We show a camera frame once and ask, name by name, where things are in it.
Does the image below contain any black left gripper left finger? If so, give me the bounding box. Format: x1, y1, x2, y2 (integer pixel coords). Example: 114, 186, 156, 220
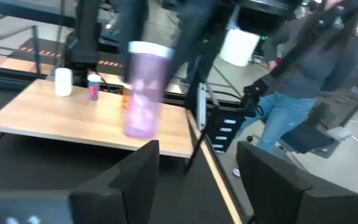
70, 140, 160, 224

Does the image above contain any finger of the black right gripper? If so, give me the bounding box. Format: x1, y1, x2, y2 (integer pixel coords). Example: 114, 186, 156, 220
117, 0, 149, 83
172, 0, 229, 110

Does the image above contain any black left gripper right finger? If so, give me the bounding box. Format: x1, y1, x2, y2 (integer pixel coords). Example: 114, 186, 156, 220
236, 141, 358, 224

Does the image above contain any orange pill bottle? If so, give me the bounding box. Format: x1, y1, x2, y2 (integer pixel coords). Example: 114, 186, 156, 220
121, 83, 133, 110

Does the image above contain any blue bottle with red contents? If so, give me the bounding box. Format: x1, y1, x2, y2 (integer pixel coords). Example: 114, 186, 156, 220
87, 73, 102, 102

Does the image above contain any pink pill bottle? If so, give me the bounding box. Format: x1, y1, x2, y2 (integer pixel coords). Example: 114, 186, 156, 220
123, 40, 175, 140

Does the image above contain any white paper label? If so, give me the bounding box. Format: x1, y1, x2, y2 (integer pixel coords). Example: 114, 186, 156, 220
219, 29, 260, 68

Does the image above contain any black office chair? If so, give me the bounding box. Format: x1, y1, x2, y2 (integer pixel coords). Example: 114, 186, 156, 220
280, 102, 352, 159

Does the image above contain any black power strip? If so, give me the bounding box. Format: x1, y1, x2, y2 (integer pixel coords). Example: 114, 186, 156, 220
208, 108, 245, 153

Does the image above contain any white pill bottle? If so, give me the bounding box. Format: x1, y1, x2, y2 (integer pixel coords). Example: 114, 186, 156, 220
53, 67, 73, 97

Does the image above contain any black table mat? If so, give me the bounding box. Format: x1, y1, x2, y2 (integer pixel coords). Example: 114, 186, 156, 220
0, 86, 229, 224

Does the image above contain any black floor mat striped edge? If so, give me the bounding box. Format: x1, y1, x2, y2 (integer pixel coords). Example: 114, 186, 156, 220
11, 37, 126, 68

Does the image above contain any person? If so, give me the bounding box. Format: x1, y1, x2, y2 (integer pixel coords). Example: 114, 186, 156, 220
236, 0, 358, 155

